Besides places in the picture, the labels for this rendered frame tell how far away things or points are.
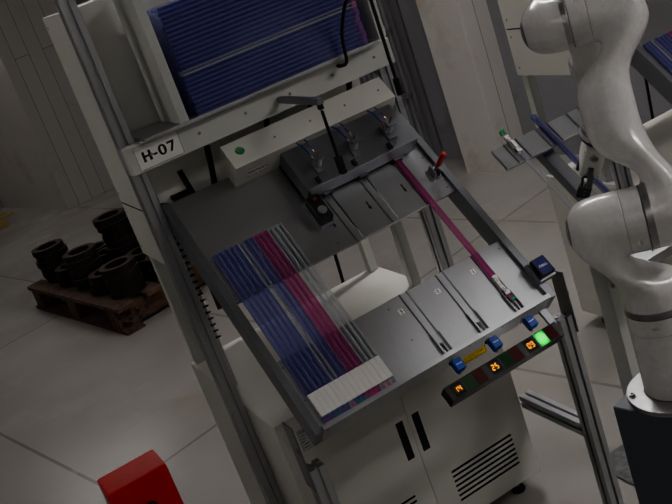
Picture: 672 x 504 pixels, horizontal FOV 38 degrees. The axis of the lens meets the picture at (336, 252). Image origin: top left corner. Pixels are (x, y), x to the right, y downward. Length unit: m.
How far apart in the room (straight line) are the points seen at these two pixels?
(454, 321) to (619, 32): 0.84
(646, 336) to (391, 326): 0.68
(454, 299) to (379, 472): 0.56
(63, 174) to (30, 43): 1.19
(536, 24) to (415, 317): 0.80
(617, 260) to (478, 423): 1.10
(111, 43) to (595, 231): 1.34
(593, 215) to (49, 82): 7.77
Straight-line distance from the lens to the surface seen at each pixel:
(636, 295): 1.85
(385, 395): 2.23
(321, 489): 2.25
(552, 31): 1.88
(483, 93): 5.74
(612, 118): 1.83
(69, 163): 9.26
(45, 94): 9.21
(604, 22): 1.88
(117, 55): 2.56
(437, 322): 2.35
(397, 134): 2.57
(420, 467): 2.75
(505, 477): 2.93
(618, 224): 1.79
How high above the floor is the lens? 1.75
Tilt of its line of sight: 19 degrees down
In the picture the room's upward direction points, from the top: 20 degrees counter-clockwise
